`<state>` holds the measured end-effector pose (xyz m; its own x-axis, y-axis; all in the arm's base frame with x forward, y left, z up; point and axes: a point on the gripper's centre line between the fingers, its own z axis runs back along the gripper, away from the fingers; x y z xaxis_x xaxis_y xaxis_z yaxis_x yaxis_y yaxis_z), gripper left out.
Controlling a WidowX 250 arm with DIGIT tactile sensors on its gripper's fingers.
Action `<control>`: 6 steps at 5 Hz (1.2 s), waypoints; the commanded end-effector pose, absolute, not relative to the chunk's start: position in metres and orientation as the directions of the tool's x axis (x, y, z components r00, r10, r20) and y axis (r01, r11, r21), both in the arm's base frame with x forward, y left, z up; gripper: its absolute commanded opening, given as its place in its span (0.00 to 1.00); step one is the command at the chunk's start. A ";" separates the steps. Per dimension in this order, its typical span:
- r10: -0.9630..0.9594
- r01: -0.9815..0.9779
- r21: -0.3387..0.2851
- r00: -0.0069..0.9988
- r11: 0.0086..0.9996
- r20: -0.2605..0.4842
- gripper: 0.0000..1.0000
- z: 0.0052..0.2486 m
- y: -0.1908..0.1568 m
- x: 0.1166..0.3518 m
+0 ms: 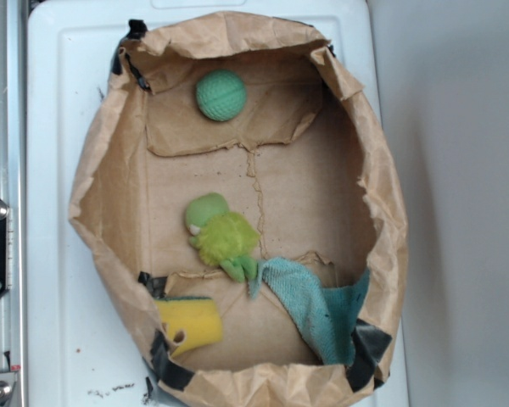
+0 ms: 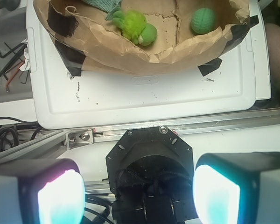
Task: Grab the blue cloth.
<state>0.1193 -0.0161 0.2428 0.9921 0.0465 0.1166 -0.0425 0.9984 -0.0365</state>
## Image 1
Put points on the aluminium frame rail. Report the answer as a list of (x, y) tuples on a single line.
[(13, 339)]

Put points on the yellow sponge with green pad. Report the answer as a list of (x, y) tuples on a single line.
[(190, 322)]

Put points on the blue terry cloth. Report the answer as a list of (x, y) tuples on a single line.
[(324, 316)]

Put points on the brown paper bag tray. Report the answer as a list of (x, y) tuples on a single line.
[(306, 162)]

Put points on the green textured rubber ball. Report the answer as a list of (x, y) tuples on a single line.
[(221, 95)]

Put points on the green plush toy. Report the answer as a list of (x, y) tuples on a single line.
[(223, 238)]

